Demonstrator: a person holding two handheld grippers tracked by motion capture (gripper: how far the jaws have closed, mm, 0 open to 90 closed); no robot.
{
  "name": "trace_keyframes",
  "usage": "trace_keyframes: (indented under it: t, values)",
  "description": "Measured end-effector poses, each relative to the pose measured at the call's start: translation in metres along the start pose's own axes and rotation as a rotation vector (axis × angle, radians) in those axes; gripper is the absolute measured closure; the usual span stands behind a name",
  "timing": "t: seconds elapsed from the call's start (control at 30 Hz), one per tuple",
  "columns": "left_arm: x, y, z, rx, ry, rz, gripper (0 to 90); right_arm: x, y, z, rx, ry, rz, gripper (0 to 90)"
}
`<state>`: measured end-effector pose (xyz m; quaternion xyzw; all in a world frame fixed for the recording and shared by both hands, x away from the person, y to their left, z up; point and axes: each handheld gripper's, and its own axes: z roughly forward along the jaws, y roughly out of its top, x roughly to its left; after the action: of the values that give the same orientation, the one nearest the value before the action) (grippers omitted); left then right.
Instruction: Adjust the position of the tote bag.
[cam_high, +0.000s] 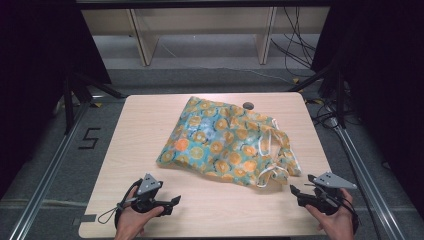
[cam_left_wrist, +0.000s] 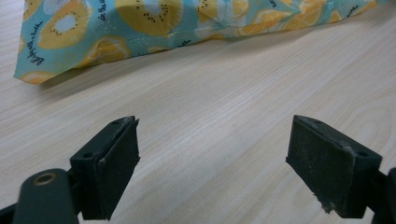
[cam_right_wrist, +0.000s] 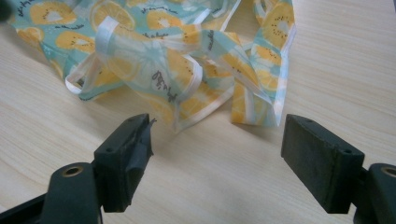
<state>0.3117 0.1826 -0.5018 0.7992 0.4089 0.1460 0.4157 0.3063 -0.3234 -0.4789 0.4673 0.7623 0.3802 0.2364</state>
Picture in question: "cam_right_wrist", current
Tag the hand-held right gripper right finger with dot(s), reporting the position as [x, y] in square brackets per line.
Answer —
[320, 161]

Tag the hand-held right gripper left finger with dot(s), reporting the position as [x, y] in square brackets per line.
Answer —
[120, 161]

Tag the fruit print plastic bag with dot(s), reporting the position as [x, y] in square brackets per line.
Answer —
[162, 62]

